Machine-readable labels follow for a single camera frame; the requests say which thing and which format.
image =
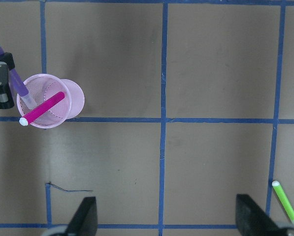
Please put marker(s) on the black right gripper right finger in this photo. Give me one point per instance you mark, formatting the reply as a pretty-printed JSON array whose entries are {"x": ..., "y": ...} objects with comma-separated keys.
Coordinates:
[{"x": 251, "y": 220}]

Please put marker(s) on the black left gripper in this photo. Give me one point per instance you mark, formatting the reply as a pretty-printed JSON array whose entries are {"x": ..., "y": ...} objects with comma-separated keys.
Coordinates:
[{"x": 6, "y": 64}]

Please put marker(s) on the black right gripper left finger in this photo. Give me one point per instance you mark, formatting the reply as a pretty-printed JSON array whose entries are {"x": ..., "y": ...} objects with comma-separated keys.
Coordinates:
[{"x": 85, "y": 220}]

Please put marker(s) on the pink marker pen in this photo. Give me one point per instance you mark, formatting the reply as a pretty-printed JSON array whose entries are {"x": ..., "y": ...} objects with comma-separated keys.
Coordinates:
[{"x": 41, "y": 109}]

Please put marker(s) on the purple marker pen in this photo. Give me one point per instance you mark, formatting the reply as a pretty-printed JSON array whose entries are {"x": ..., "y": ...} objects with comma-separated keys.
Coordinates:
[{"x": 17, "y": 86}]

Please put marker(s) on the pink mesh cup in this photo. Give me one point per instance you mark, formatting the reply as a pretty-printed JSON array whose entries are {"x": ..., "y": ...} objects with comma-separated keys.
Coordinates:
[{"x": 44, "y": 86}]

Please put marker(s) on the green marker pen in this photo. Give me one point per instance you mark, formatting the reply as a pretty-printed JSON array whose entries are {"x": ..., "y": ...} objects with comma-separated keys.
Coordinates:
[{"x": 289, "y": 210}]

